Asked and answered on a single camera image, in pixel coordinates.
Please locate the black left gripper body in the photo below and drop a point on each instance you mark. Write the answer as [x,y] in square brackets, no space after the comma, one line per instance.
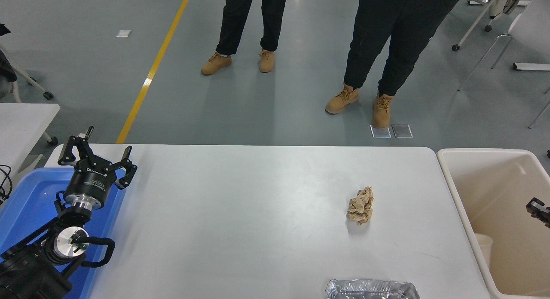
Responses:
[92,183]

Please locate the white paper cup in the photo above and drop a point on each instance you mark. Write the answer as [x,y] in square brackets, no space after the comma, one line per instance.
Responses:
[484,245]

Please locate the silver foil tray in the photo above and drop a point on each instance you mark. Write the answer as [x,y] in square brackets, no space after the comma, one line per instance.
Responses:
[369,289]

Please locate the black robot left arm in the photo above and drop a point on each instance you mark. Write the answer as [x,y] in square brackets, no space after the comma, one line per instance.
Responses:
[25,269]

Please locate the large pale bin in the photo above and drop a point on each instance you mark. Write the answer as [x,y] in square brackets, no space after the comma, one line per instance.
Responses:
[494,196]

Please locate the blue plastic tray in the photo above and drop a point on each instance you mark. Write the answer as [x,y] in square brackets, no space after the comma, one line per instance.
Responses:
[30,196]

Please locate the white wheeled stand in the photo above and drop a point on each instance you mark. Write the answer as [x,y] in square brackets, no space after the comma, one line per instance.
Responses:
[30,80]

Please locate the white floor tag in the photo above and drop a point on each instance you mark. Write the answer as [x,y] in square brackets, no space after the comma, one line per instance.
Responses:
[123,33]

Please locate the white flat bar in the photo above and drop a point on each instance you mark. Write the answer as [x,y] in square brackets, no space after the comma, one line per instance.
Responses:
[533,66]

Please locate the clear floor plate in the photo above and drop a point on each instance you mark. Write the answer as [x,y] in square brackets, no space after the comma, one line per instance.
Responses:
[402,131]
[380,131]

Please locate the crumpled tan paper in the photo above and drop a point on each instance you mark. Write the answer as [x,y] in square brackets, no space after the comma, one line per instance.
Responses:
[361,206]

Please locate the white chair chrome legs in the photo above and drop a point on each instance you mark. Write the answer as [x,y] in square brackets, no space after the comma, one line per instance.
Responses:
[533,28]

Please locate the person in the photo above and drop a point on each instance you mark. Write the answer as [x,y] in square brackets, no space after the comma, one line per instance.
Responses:
[386,37]
[234,19]

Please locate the white wheeled rack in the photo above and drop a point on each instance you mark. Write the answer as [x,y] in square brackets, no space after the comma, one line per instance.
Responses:
[472,26]

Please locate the beige hanging garment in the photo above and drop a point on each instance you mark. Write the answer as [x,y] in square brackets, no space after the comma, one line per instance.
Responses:
[511,0]

